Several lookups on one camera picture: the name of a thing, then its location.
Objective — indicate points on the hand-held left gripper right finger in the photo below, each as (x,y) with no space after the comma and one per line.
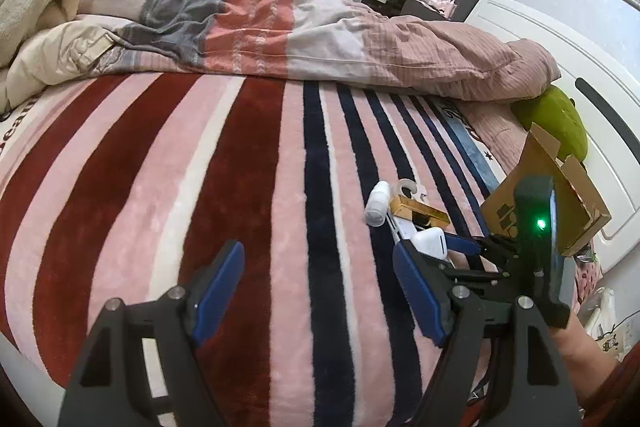
(417,292)

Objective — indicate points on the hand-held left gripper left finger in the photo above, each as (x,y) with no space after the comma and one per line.
(220,292)

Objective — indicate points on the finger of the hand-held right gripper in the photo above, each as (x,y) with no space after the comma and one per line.
(462,244)
(480,278)

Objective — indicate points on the white earbuds case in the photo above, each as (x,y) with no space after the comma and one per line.
(430,243)

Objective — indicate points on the person's right forearm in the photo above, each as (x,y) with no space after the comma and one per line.
(582,357)

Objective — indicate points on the pink floral cloth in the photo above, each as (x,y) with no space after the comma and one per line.
(585,279)

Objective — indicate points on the gold rectangular box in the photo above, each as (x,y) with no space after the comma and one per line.
(419,212)

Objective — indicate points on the brown cardboard box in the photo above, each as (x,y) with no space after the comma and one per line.
(550,192)

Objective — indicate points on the white flat strip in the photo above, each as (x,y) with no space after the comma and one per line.
(400,233)

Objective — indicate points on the clear tape dispenser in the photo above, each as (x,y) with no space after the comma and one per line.
(411,191)

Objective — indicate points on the red pink striped blanket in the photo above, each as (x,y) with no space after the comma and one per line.
(200,207)

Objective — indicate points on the white plastic bottle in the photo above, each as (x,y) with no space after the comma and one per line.
(377,205)

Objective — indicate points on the white printed bag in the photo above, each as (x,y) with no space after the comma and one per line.
(607,327)

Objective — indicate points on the pink ribbed pillow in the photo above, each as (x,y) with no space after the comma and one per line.
(500,132)

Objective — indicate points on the green plush toy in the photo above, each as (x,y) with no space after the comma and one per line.
(555,122)

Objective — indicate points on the person's red clothing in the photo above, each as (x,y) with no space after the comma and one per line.
(617,392)

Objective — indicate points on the white bed headboard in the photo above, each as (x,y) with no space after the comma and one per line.
(565,52)

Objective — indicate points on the pink grey patchwork quilt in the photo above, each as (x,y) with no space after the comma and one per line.
(280,22)

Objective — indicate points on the beige comforter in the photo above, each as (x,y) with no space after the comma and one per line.
(55,52)

